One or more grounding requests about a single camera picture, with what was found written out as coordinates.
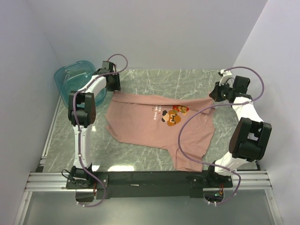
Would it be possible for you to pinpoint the teal plastic basin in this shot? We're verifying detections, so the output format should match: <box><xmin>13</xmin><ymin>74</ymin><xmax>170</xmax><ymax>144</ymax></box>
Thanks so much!
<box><xmin>54</xmin><ymin>60</ymin><xmax>97</xmax><ymax>107</ymax></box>

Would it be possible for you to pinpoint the pink t shirt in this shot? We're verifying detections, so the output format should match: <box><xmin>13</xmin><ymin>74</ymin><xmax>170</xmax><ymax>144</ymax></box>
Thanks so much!
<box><xmin>106</xmin><ymin>92</ymin><xmax>215</xmax><ymax>172</ymax></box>

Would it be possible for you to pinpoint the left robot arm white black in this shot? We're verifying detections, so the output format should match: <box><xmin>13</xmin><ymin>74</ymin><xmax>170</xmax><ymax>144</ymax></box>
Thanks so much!
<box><xmin>68</xmin><ymin>61</ymin><xmax>120</xmax><ymax>188</ymax></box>

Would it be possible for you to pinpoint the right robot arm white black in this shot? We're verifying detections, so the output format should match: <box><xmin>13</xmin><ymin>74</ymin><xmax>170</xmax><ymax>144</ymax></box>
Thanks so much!
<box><xmin>206</xmin><ymin>73</ymin><xmax>272</xmax><ymax>187</ymax></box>

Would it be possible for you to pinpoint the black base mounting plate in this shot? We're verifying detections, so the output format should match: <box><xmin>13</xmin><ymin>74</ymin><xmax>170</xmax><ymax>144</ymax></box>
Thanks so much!
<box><xmin>66</xmin><ymin>171</ymin><xmax>233</xmax><ymax>199</ymax></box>

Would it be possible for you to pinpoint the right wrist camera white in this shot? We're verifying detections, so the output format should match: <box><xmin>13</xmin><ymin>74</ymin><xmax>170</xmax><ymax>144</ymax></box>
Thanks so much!
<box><xmin>218</xmin><ymin>69</ymin><xmax>233</xmax><ymax>86</ymax></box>

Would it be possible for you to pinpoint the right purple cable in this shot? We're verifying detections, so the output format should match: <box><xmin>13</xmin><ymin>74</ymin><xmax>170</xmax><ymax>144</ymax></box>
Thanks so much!
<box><xmin>178</xmin><ymin>66</ymin><xmax>266</xmax><ymax>206</ymax></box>

